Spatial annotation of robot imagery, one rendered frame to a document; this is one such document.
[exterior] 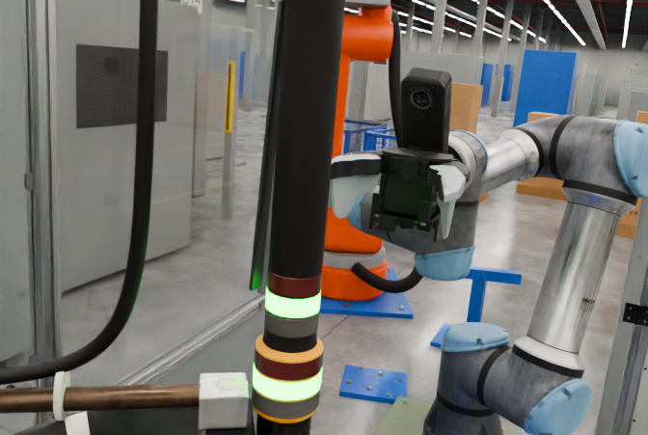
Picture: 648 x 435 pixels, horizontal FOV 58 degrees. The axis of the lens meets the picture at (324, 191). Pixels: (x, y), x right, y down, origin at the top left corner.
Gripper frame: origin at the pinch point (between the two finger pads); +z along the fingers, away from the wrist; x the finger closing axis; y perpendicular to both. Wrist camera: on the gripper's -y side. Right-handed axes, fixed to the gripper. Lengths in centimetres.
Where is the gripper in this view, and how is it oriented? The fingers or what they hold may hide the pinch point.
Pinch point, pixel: (381, 176)
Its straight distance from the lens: 49.8
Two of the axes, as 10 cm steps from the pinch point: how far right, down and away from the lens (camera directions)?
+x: -9.1, -1.6, 3.9
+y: -0.8, 9.7, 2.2
